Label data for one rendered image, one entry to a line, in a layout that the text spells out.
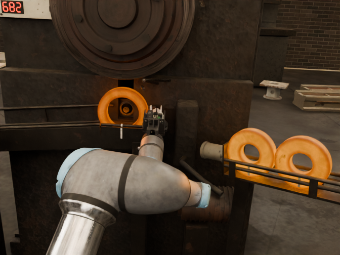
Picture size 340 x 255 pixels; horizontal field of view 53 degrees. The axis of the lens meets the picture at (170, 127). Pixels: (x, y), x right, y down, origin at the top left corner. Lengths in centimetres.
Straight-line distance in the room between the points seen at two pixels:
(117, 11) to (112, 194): 60
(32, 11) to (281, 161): 101
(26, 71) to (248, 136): 85
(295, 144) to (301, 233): 109
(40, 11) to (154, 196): 92
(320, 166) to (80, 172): 65
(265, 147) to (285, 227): 106
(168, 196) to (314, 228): 154
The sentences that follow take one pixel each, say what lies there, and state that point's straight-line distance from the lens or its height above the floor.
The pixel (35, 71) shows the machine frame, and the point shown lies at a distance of 138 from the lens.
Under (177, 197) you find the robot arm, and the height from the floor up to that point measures 77.
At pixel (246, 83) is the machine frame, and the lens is 130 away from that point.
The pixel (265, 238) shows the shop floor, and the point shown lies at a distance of 194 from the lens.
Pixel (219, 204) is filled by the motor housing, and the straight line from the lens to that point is 119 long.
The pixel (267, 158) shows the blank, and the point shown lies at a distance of 106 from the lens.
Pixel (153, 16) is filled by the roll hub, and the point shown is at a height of 109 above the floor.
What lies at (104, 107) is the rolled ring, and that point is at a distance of 125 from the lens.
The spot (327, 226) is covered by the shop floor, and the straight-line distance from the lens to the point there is 218.
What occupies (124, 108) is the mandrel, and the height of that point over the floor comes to 74.
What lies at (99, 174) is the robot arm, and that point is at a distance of 66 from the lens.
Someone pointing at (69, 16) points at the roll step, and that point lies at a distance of 117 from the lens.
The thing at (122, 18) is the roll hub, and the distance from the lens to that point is 107.
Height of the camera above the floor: 113
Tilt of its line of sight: 20 degrees down
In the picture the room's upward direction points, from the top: 3 degrees clockwise
